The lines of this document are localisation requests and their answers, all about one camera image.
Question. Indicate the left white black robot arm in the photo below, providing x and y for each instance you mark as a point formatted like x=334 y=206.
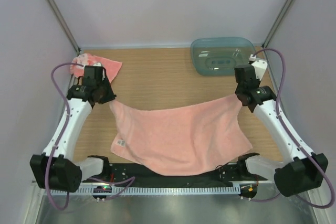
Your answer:
x=54 y=168

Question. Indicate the aluminium frame post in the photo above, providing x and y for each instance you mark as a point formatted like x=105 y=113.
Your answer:
x=278 y=21
x=60 y=19

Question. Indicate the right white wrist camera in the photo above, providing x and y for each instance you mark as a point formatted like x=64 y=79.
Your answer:
x=260 y=66

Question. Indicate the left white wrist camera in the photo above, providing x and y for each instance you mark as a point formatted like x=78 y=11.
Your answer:
x=98 y=64

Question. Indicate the right aluminium frame post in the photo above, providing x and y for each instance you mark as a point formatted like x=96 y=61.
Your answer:
x=278 y=21

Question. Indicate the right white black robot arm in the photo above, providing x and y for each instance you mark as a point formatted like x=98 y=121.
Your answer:
x=301 y=169

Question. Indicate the coral pink printed towel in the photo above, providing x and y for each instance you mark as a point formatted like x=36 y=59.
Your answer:
x=112 y=67

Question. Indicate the white slotted cable duct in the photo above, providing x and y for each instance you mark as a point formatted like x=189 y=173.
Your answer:
x=95 y=190

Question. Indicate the blue translucent plastic tub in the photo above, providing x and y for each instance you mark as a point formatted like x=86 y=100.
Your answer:
x=219 y=56

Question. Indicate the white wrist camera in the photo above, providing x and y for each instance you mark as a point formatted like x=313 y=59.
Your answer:
x=260 y=66
x=98 y=64

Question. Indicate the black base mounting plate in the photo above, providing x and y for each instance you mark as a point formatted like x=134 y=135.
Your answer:
x=221 y=176

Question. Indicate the light pink towel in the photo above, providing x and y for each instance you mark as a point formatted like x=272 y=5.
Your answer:
x=184 y=141

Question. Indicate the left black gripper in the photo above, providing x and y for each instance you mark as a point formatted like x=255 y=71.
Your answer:
x=110 y=96

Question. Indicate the left aluminium frame post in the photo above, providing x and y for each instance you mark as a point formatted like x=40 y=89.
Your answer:
x=60 y=19

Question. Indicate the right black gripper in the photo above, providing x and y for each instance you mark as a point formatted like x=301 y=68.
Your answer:
x=236 y=89

